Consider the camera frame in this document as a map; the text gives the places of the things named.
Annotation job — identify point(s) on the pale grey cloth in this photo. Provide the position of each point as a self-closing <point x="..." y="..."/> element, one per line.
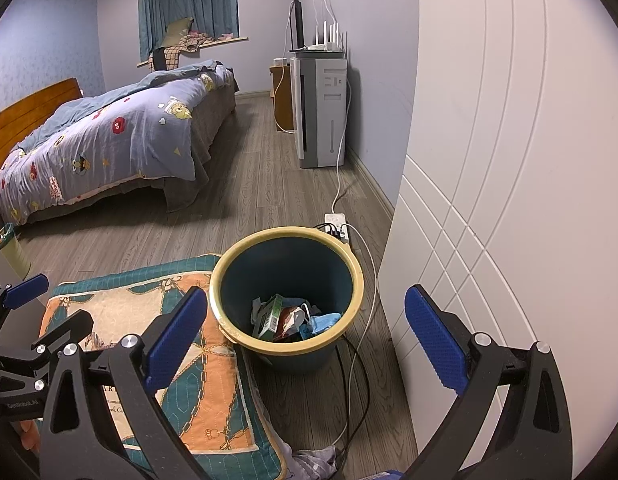
<point x="314" y="465"/>

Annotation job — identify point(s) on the black garment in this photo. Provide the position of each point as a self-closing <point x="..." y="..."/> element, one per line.
<point x="159" y="60"/>

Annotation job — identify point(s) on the plaid clothing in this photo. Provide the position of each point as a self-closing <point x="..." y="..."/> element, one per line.
<point x="181" y="52"/>

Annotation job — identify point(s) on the olive pillow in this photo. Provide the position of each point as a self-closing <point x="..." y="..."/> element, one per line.
<point x="176" y="35"/>

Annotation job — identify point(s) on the white power strip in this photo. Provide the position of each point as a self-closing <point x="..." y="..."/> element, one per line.
<point x="336" y="225"/>

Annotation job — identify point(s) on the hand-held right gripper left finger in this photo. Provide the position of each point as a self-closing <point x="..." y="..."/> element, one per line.
<point x="176" y="335"/>

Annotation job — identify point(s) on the bed with blue quilt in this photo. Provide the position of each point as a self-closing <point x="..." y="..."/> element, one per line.
<point x="114" y="140"/>

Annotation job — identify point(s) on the black monitor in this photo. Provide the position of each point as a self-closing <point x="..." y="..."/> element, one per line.
<point x="297" y="25"/>

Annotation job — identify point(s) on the white tissue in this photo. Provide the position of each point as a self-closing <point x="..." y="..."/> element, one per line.
<point x="258" y="310"/>

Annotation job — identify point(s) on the light blue packet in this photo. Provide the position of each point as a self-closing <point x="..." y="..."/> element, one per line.
<point x="321" y="322"/>

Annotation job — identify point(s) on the blue curtain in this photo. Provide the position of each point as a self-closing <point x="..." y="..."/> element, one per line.
<point x="214" y="5"/>

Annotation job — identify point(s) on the wooden cabinet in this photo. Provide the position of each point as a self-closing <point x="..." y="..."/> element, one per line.
<point x="284" y="100"/>

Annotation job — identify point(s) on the windowsill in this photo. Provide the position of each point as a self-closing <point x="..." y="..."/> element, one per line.
<point x="229" y="40"/>

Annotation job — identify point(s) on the white panelled wardrobe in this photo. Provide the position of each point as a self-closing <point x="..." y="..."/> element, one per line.
<point x="514" y="160"/>

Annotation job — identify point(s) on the patterned teal orange cushion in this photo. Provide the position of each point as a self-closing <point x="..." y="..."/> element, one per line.
<point x="129" y="310"/>

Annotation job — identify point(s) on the teal bin with yellow rim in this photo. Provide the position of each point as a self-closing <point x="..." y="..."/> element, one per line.
<point x="239" y="280"/>

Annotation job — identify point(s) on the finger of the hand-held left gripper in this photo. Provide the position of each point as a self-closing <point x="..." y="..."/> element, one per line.
<point x="71" y="326"/>
<point x="26" y="291"/>

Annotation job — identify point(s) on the white router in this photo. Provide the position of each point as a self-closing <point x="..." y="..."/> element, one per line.
<point x="324" y="47"/>

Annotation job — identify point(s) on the red white wrapper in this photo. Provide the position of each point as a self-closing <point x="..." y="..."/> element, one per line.
<point x="289" y="321"/>

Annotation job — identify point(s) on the wooden bed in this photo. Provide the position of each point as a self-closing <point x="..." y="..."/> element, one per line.
<point x="34" y="110"/>

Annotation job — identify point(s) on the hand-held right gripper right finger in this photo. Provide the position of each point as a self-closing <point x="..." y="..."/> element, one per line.
<point x="434" y="340"/>

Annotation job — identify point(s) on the green white box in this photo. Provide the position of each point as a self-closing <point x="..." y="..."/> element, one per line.
<point x="271" y="315"/>

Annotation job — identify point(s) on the blue printed packaging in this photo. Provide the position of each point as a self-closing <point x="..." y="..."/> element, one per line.
<point x="386" y="476"/>

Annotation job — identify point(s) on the white air purifier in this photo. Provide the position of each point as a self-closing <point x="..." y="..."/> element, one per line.
<point x="319" y="110"/>

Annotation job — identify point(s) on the pale green canister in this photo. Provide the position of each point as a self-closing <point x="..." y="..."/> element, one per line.
<point x="11" y="255"/>

